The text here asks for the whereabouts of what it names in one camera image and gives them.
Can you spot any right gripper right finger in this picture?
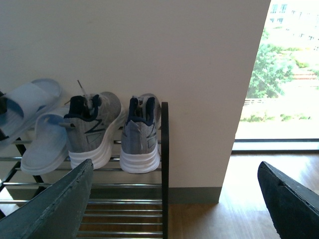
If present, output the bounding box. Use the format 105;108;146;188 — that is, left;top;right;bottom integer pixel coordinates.
257;161;319;239

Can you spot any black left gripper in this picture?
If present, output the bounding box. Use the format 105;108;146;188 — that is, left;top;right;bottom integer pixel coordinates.
0;91;8;141

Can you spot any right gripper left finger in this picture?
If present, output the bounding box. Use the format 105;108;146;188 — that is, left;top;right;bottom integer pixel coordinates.
0;159;93;239

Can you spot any light blue slipper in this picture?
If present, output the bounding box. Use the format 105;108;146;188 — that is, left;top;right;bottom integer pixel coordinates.
0;79;62;149
20;106;68;175

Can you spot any grey knit sneaker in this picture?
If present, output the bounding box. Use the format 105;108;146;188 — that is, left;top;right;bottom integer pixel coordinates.
120;94;161;174
60;92;126;169

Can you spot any black metal shoe rack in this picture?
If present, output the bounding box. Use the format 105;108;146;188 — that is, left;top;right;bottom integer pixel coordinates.
0;102;169;239

